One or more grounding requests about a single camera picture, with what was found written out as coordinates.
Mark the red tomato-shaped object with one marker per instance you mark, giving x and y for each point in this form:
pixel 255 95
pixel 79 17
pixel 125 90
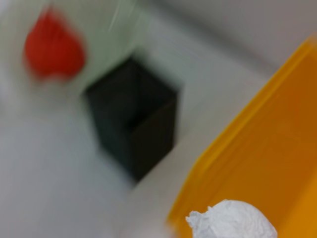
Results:
pixel 54 47

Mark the yellow plastic storage bin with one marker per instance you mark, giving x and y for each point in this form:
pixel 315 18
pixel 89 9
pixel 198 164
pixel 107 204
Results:
pixel 260 148

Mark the black mesh pen holder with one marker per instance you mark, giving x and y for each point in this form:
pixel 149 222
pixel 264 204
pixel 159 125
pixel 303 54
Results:
pixel 138 124

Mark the white paper ball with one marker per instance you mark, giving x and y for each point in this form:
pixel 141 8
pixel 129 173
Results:
pixel 232 220

